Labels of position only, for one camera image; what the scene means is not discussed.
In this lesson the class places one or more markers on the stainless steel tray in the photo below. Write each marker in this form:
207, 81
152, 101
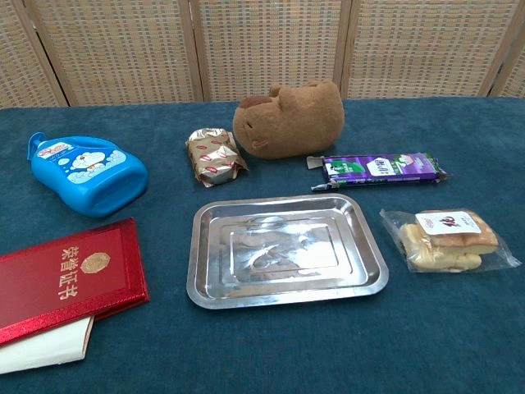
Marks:
283, 250

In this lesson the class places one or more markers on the silver foil wrapped snack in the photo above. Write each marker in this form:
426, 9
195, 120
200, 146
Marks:
215, 158

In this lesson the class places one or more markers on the bagged bread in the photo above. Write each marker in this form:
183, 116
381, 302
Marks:
447, 242

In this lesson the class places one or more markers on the brown capybara plush toy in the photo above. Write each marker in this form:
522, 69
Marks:
291, 123

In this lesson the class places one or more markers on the purple chocolate bar package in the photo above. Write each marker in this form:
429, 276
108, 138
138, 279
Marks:
381, 170

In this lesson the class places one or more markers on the blue table cloth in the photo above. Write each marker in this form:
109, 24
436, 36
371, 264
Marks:
262, 349

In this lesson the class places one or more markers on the woven folding screen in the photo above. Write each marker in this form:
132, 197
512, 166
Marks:
262, 45

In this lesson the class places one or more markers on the blue cartoon detergent bottle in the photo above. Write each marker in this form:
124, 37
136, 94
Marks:
98, 180

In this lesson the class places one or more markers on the red honor certificate folder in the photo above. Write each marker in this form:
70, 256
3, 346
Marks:
61, 275

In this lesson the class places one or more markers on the white paper sheet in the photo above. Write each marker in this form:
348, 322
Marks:
49, 344

